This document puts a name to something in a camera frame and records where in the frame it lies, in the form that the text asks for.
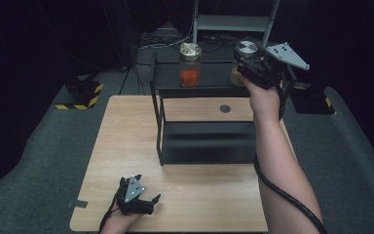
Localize black floor cable bundle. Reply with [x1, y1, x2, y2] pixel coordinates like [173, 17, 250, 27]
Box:
[197, 33, 242, 54]

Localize grey metal stand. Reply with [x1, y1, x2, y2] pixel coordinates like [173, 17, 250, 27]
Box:
[190, 0, 281, 62]

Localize black tripod legs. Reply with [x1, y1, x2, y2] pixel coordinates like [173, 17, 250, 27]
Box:
[118, 62, 146, 97]

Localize grey tape piece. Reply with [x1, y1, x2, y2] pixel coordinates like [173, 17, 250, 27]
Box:
[66, 199, 89, 210]

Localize glass jar with silver lid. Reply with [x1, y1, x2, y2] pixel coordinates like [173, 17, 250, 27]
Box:
[229, 39, 260, 87]

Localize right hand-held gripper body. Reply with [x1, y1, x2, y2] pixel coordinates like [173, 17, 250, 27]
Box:
[248, 41, 311, 91]

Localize right hand-held gripper cable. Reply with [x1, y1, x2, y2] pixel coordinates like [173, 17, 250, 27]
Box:
[253, 87, 328, 234]

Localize black metal shelf rack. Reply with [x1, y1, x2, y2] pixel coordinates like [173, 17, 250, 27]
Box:
[148, 52, 298, 167]

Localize glass jar with gold lid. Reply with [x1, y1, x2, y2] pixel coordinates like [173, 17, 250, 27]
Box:
[178, 41, 204, 89]

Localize white floor cable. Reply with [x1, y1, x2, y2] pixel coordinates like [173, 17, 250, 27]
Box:
[138, 19, 196, 52]

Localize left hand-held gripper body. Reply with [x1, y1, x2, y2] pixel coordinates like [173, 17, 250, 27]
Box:
[115, 175, 155, 215]

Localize left hand-held gripper cable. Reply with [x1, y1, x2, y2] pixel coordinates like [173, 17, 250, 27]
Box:
[97, 194, 120, 234]

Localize person's left hand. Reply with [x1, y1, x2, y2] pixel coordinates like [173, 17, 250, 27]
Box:
[105, 208, 144, 230]

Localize hand-held gripper cable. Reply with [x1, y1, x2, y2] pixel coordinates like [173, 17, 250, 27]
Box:
[97, 194, 120, 234]
[253, 87, 328, 234]

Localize yellow black striped stand base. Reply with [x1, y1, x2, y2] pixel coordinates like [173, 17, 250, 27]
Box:
[289, 82, 337, 116]
[55, 80, 105, 111]

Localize person's right hand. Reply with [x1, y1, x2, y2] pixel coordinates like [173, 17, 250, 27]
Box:
[240, 74, 282, 124]

